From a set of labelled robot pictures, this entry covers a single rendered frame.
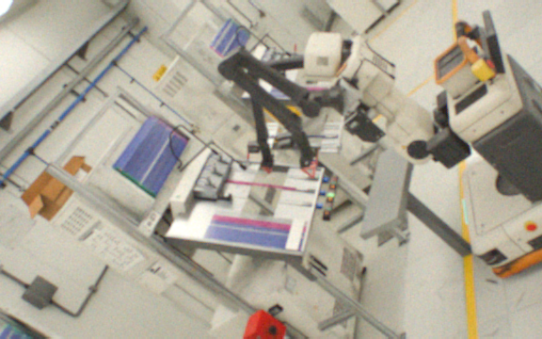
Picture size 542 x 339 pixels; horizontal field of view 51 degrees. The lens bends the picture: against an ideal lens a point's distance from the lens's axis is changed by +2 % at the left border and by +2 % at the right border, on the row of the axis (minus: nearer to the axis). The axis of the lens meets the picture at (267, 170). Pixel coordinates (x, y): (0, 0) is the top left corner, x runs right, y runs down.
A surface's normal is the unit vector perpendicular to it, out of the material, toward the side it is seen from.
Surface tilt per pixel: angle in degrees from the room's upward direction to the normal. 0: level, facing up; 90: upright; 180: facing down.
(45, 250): 90
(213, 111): 90
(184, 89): 90
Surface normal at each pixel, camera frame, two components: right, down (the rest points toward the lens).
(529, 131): -0.19, 0.58
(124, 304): 0.61, -0.51
